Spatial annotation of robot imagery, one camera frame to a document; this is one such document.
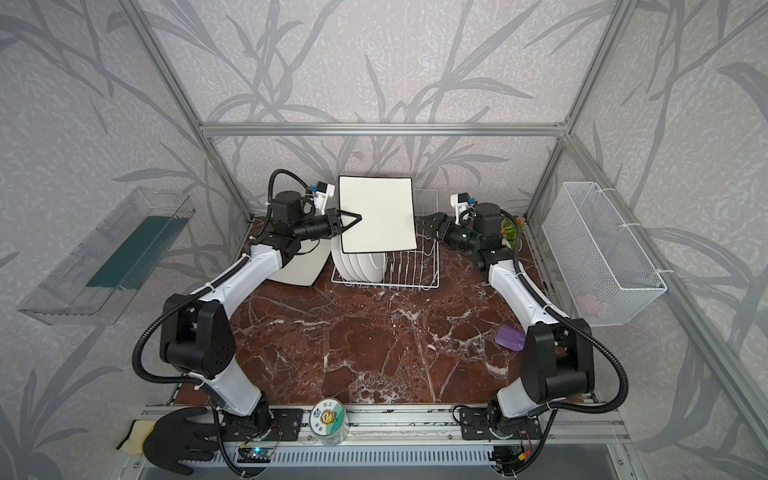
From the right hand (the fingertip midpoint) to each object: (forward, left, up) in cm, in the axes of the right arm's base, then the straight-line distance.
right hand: (424, 217), depth 80 cm
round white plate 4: (-3, +15, -19) cm, 24 cm away
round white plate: (-4, +25, -14) cm, 29 cm away
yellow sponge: (-46, +71, -27) cm, 89 cm away
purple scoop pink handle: (-22, -26, -30) cm, 45 cm away
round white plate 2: (-5, +23, -16) cm, 28 cm away
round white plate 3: (-4, +17, -18) cm, 25 cm away
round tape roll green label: (-45, +23, -19) cm, 54 cm away
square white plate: (+5, +11, -1) cm, 12 cm away
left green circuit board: (-51, +42, -30) cm, 72 cm away
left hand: (+1, +17, +2) cm, 17 cm away
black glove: (-48, +62, -27) cm, 83 cm away
